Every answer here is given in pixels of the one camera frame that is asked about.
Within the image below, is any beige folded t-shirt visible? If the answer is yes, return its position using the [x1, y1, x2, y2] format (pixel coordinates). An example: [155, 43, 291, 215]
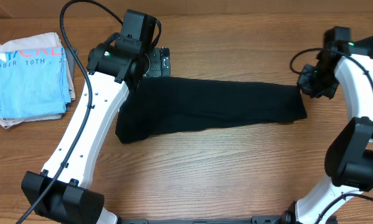
[0, 32, 73, 121]

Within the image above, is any black t-shirt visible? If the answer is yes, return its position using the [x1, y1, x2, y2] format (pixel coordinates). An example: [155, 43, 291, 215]
[115, 77, 307, 144]

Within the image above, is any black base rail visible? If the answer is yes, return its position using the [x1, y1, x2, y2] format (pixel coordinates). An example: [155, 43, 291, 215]
[121, 215, 281, 224]

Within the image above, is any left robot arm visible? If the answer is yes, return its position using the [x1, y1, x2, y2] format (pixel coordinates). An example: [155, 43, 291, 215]
[21, 9, 161, 223]

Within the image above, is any light blue folded t-shirt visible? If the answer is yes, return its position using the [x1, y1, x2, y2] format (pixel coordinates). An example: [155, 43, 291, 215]
[0, 47, 71, 119]

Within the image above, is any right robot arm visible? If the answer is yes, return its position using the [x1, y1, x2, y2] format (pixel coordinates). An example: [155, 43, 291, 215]
[271, 26, 373, 224]

